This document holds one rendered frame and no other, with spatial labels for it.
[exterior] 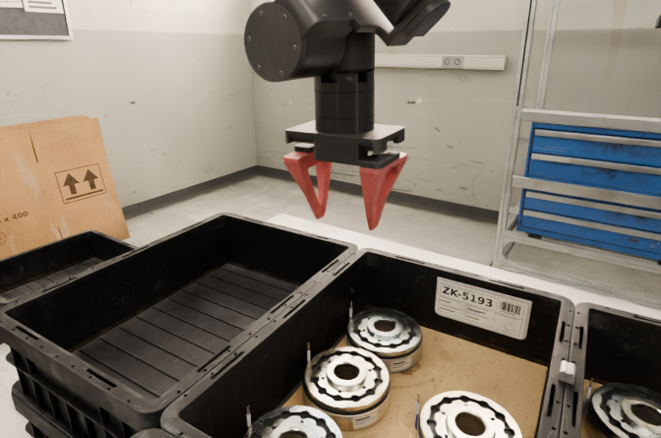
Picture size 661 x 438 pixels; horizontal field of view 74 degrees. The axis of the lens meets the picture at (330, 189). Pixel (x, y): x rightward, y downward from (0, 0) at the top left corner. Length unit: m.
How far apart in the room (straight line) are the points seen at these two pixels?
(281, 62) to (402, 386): 0.42
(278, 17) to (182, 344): 0.49
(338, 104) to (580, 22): 2.80
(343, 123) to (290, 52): 0.10
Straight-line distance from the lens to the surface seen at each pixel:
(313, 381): 0.56
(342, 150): 0.40
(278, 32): 0.34
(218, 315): 0.74
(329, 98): 0.40
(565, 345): 0.55
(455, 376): 0.63
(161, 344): 0.71
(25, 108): 3.20
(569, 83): 3.15
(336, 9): 0.35
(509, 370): 0.66
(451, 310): 0.68
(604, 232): 2.43
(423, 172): 3.49
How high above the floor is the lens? 1.23
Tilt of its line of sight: 18 degrees down
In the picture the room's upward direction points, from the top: straight up
